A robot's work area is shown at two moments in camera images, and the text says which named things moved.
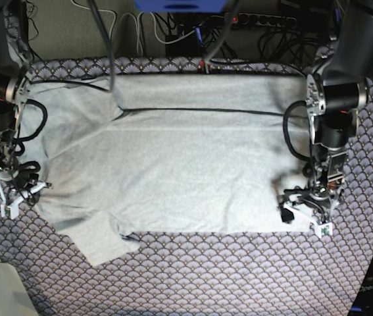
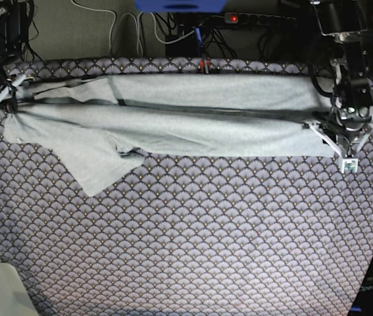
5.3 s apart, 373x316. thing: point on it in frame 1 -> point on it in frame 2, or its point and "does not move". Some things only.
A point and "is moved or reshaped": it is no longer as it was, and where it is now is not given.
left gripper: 20,183 -> 4,99
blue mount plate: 181,6 does not move
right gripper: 316,199 -> 348,130
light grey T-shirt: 118,156 is moved or reshaped
